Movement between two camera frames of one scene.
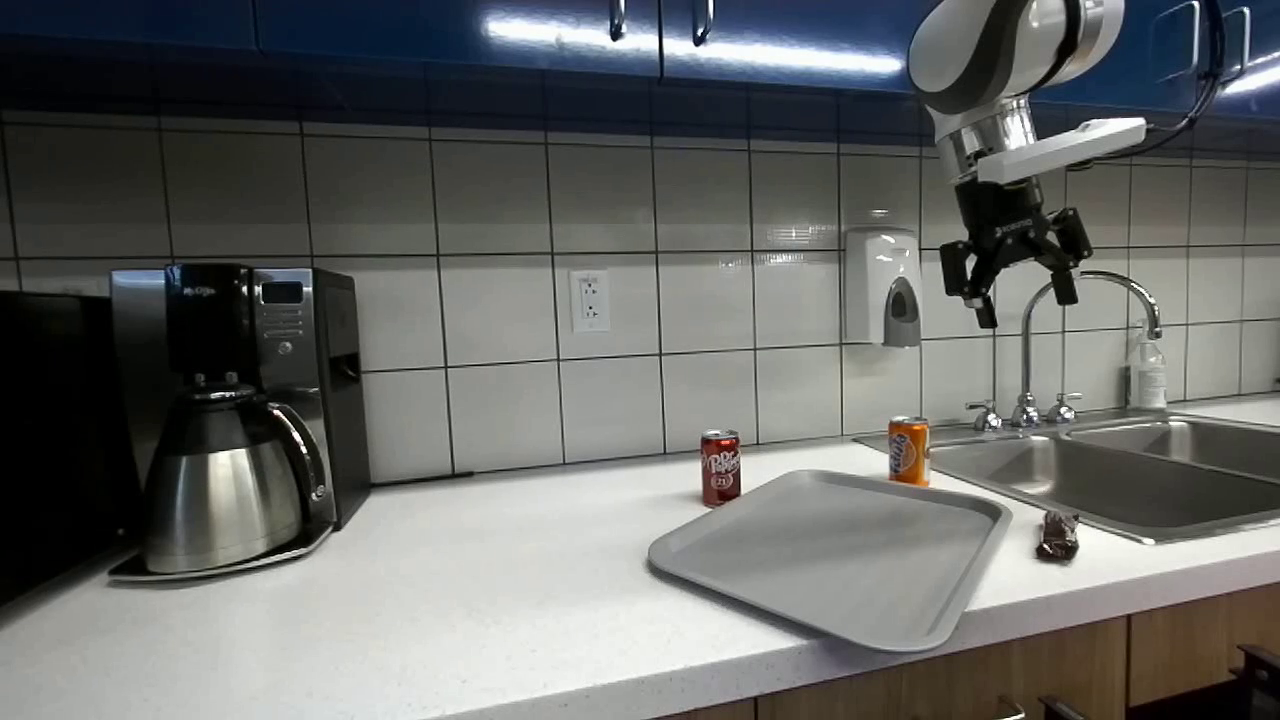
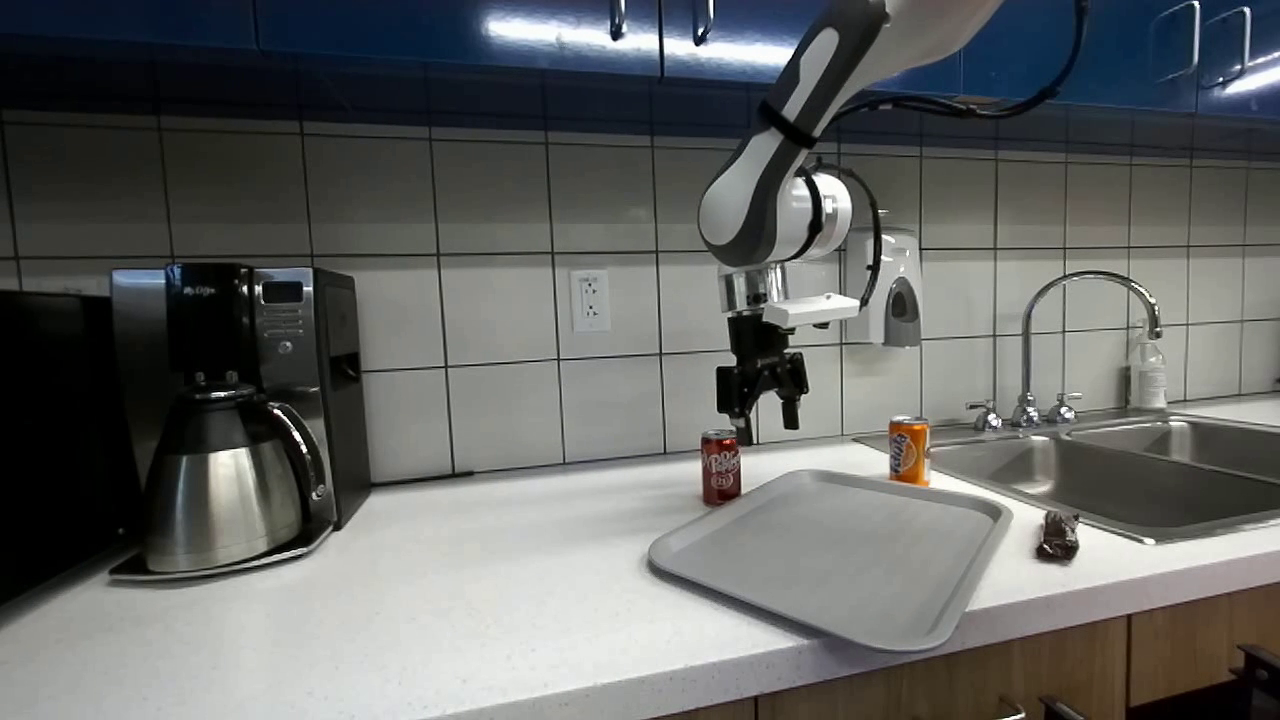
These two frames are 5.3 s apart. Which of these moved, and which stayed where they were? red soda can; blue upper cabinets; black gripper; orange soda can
Moved: black gripper
Stayed: orange soda can; blue upper cabinets; red soda can
